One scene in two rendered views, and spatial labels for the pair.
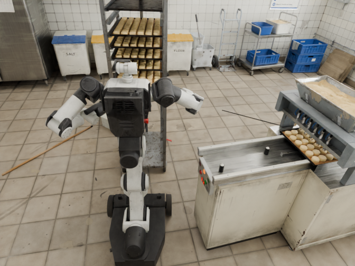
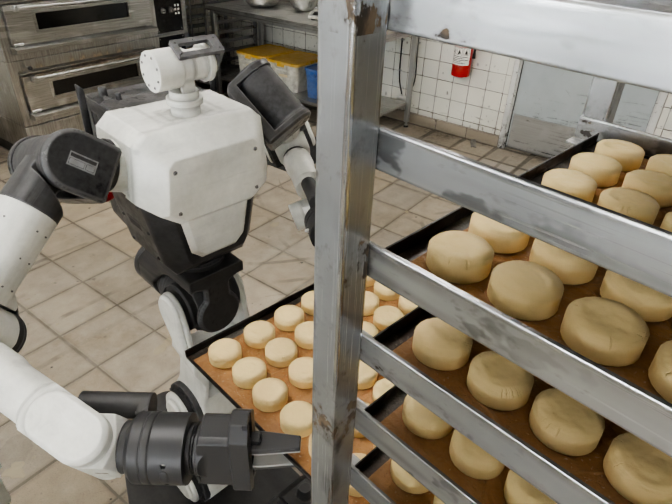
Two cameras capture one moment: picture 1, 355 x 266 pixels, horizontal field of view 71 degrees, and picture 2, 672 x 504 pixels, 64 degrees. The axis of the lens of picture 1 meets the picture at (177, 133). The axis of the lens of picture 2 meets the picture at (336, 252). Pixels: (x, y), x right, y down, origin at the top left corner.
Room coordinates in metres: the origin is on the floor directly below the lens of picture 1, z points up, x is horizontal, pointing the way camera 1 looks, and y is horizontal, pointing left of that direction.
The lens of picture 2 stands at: (2.22, -0.10, 1.73)
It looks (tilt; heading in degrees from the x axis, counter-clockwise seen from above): 33 degrees down; 138
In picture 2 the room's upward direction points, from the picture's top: 2 degrees clockwise
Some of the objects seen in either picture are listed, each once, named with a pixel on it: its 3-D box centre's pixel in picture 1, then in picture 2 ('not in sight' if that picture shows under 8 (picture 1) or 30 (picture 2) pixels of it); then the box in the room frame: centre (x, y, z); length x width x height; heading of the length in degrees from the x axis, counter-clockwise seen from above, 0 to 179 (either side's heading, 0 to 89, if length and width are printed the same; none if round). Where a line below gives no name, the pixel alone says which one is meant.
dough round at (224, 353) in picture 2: not in sight; (225, 353); (1.66, 0.17, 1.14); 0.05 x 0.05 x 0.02
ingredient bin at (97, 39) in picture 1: (109, 54); not in sight; (4.70, 1.37, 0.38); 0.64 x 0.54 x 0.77; 13
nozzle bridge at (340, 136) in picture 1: (321, 132); not in sight; (1.48, -1.05, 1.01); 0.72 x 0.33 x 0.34; 17
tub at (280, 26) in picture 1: (277, 26); not in sight; (5.33, -1.90, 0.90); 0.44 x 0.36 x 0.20; 21
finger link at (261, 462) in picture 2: not in sight; (276, 459); (1.85, 0.14, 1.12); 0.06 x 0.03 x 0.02; 49
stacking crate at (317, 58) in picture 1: (304, 56); not in sight; (5.41, -2.68, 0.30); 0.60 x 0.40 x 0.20; 102
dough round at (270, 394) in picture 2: not in sight; (270, 394); (1.77, 0.18, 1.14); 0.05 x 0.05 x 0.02
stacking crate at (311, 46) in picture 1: (307, 46); not in sight; (5.41, -2.68, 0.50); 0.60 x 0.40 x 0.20; 105
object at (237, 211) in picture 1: (243, 196); not in sight; (1.34, -0.56, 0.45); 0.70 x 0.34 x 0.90; 107
